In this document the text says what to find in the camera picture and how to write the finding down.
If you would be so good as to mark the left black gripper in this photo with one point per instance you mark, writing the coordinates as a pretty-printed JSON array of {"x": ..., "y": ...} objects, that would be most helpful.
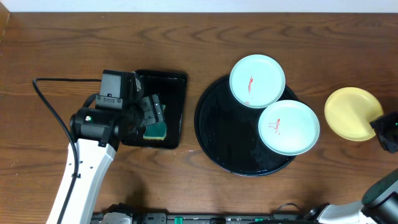
[{"x": 153, "y": 108}]

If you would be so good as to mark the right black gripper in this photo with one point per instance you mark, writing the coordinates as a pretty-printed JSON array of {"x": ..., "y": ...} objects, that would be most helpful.
[{"x": 382, "y": 122}]

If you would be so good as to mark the green yellow sponge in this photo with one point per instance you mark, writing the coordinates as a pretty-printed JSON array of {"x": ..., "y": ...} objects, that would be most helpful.
[{"x": 157, "y": 131}]

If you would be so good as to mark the yellow plate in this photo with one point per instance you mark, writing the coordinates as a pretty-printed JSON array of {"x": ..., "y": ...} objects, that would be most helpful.
[{"x": 349, "y": 111}]

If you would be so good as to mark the light blue plate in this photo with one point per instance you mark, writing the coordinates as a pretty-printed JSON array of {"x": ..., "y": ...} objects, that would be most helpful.
[
  {"x": 289, "y": 127},
  {"x": 257, "y": 81}
]

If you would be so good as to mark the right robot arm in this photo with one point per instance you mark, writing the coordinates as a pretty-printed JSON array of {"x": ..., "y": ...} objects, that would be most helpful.
[{"x": 379, "y": 203}]

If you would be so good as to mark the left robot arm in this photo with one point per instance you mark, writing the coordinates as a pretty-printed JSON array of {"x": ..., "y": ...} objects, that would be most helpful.
[{"x": 95, "y": 135}]

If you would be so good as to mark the black rectangular tray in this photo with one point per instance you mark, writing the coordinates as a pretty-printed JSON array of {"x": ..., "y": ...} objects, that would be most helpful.
[{"x": 171, "y": 89}]

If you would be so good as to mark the black round tray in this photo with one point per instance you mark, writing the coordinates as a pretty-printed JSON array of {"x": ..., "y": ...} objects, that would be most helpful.
[{"x": 227, "y": 131}]

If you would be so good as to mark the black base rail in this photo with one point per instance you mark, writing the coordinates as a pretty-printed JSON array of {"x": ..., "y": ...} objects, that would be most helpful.
[{"x": 122, "y": 213}]

